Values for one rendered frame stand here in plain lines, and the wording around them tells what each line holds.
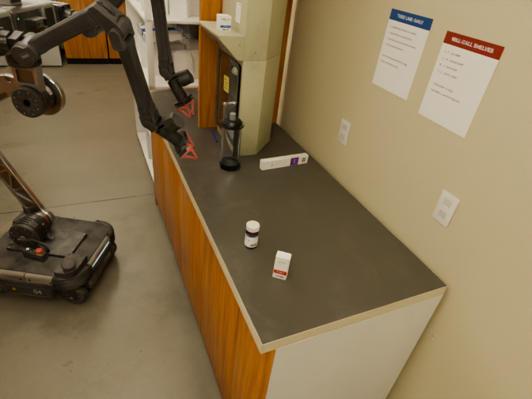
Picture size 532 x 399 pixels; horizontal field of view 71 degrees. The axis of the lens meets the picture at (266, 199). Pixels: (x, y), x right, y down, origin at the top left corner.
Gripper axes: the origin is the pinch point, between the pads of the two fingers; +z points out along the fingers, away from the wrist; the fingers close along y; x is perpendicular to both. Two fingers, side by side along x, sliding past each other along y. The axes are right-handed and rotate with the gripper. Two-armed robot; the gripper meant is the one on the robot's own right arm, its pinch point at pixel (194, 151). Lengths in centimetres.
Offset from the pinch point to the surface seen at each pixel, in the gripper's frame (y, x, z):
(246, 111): 10.5, -27.9, 10.6
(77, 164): 168, 142, 23
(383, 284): -86, -33, 37
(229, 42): 13.0, -44.2, -17.4
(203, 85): 46.3, -16.1, 2.1
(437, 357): -103, -28, 76
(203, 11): 50, -43, -21
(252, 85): 12.1, -38.3, 4.2
